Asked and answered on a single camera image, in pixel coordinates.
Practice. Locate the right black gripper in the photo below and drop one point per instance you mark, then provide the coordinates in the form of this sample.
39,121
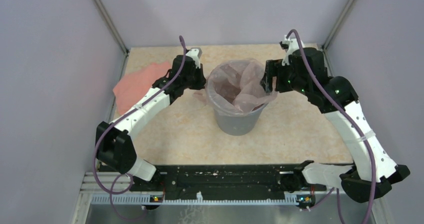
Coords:
274,67

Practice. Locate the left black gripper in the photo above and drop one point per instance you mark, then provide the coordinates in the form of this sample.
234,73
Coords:
201,81

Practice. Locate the translucent pink trash bag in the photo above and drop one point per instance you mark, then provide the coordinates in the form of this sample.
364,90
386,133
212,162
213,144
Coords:
234,87

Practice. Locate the grey plastic trash bin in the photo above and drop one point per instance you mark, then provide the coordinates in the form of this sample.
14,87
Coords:
237,125

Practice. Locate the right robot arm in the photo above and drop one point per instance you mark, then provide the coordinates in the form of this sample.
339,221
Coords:
372,169

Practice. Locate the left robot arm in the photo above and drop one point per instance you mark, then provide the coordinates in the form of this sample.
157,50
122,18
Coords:
114,141

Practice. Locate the folded pink trash bags stack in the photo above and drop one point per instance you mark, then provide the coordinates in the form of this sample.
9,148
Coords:
133,86

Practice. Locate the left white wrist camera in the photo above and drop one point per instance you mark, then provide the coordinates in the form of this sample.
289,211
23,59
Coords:
195,53

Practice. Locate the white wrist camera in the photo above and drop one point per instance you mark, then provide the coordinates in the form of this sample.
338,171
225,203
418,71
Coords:
289,45
195,53

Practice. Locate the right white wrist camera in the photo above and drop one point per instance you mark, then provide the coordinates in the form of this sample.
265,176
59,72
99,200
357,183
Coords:
289,45

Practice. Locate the left aluminium frame post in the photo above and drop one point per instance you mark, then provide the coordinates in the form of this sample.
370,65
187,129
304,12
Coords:
108,21

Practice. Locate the aluminium frame post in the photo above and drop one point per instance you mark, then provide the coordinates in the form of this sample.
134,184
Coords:
348,7
108,21

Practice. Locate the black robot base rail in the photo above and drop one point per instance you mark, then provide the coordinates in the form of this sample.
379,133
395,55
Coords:
238,182

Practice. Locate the right aluminium frame post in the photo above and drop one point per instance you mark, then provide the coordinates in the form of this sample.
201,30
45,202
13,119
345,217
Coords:
348,7

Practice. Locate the white slotted cable duct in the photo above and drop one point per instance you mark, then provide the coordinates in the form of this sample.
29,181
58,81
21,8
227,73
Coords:
152,200

